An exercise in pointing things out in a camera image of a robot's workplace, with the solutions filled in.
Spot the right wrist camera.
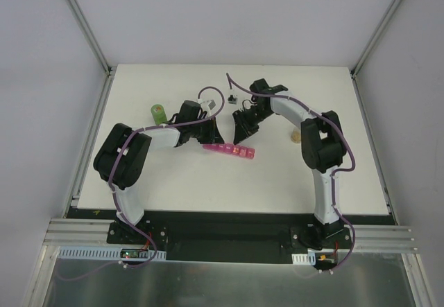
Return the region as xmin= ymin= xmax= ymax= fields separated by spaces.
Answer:
xmin=227 ymin=94 xmax=238 ymax=105

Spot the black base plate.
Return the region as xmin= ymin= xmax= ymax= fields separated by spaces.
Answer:
xmin=106 ymin=211 xmax=352 ymax=264

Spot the clear pill bottle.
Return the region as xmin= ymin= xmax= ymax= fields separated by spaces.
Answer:
xmin=291 ymin=128 xmax=301 ymax=143

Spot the right white cable duct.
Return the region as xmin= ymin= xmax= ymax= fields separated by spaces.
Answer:
xmin=291 ymin=252 xmax=316 ymax=266

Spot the aluminium frame post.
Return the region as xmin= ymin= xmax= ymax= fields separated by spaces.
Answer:
xmin=350 ymin=0 xmax=404 ymax=79
xmin=53 ymin=0 xmax=115 ymax=76

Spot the left aluminium rail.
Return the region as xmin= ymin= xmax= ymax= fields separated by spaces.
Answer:
xmin=44 ymin=217 xmax=121 ymax=245

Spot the green cylindrical bottle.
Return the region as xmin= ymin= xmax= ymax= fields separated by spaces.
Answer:
xmin=151 ymin=104 xmax=168 ymax=125

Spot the right aluminium frame post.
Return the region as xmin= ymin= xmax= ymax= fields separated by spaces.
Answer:
xmin=350 ymin=0 xmax=404 ymax=79

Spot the white cable duct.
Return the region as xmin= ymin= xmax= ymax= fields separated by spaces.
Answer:
xmin=58 ymin=247 xmax=167 ymax=262
xmin=291 ymin=252 xmax=316 ymax=266

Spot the pink weekly pill organizer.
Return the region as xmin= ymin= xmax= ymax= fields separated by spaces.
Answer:
xmin=203 ymin=143 xmax=255 ymax=159

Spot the left white cable duct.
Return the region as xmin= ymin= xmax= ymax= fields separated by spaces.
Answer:
xmin=58 ymin=247 xmax=167 ymax=262

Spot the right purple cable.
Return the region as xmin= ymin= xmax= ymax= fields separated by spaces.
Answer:
xmin=225 ymin=72 xmax=357 ymax=277

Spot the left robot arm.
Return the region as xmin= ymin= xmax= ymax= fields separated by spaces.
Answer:
xmin=93 ymin=99 xmax=224 ymax=244

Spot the left aluminium frame post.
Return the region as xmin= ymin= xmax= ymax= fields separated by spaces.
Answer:
xmin=53 ymin=0 xmax=115 ymax=76

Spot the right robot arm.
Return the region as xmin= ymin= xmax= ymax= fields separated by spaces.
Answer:
xmin=232 ymin=79 xmax=347 ymax=250

